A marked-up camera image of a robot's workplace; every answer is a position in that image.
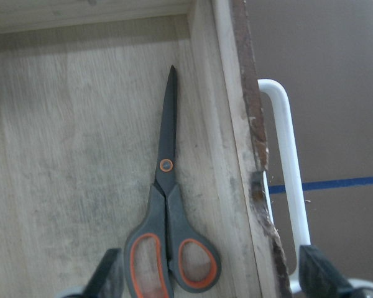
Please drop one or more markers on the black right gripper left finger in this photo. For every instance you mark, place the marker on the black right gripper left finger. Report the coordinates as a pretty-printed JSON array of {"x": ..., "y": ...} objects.
[{"x": 107, "y": 280}]

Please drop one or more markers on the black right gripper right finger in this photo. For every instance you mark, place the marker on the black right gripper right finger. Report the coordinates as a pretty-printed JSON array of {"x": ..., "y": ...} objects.
[{"x": 318, "y": 277}]

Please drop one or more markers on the grey orange scissors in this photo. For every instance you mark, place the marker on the grey orange scissors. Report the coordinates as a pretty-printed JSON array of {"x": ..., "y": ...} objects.
[{"x": 165, "y": 245}]

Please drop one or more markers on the light wooden drawer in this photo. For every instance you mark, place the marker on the light wooden drawer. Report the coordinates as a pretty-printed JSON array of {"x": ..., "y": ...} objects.
[{"x": 81, "y": 94}]

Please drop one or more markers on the white drawer handle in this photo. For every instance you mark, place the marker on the white drawer handle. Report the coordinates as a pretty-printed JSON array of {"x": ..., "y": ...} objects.
[{"x": 289, "y": 160}]

